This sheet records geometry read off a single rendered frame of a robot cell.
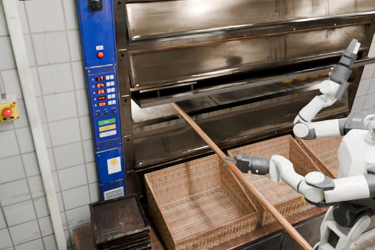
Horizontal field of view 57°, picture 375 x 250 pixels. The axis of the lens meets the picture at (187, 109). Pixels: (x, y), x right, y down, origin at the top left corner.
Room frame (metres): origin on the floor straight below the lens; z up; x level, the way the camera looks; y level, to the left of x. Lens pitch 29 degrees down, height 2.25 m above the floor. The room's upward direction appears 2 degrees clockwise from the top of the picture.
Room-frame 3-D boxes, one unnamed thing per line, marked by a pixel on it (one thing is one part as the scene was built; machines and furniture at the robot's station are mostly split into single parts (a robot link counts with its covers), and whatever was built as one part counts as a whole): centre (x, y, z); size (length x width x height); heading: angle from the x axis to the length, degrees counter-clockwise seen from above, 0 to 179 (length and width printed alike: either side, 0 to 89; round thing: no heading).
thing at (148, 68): (2.08, -0.49, 1.54); 1.79 x 0.11 x 0.19; 117
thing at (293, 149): (1.85, -0.63, 0.72); 0.56 x 0.49 x 0.28; 116
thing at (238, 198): (1.58, -0.10, 0.72); 0.56 x 0.49 x 0.28; 118
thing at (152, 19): (2.08, -0.49, 1.80); 1.79 x 0.11 x 0.19; 117
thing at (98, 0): (1.56, 0.42, 1.92); 0.06 x 0.04 x 0.11; 117
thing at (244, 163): (1.36, -0.31, 1.19); 0.12 x 0.10 x 0.13; 82
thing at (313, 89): (2.10, -0.48, 1.16); 1.80 x 0.06 x 0.04; 117
